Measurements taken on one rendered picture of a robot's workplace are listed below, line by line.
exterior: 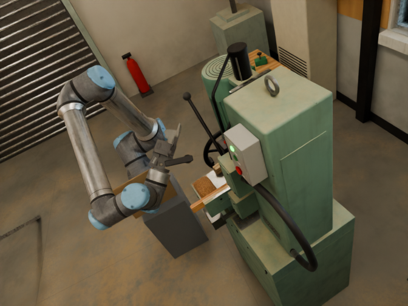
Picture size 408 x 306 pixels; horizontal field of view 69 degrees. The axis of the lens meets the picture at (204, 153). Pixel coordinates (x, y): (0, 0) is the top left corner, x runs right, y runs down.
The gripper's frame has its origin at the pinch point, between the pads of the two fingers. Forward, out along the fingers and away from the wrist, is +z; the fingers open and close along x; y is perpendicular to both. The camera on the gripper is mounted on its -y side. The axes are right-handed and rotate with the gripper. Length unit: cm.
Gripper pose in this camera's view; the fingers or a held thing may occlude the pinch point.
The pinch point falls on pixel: (181, 125)
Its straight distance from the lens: 123.5
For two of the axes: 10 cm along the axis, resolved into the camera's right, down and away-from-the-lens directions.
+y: -9.4, -3.2, -0.9
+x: -1.2, 0.8, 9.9
